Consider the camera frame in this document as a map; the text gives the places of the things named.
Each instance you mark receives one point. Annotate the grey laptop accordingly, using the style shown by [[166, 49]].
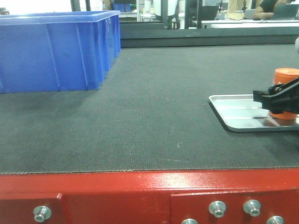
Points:
[[285, 12]]

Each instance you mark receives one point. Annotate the person at desk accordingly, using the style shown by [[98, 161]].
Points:
[[265, 10]]

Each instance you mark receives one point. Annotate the white desk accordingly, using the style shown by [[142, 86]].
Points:
[[249, 23]]

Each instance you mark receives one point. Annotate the orange capacitor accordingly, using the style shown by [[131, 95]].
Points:
[[283, 76]]

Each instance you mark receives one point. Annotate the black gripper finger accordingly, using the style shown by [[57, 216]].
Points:
[[280, 98]]

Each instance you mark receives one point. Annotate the red conveyor frame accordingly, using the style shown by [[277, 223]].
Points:
[[257, 196]]

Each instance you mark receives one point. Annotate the blue crate on conveyor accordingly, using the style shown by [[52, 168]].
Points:
[[66, 51]]

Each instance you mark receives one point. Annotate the dark conveyor belt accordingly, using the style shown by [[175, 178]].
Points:
[[151, 113]]

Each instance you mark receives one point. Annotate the silver metal tray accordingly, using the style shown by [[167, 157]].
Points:
[[240, 113]]

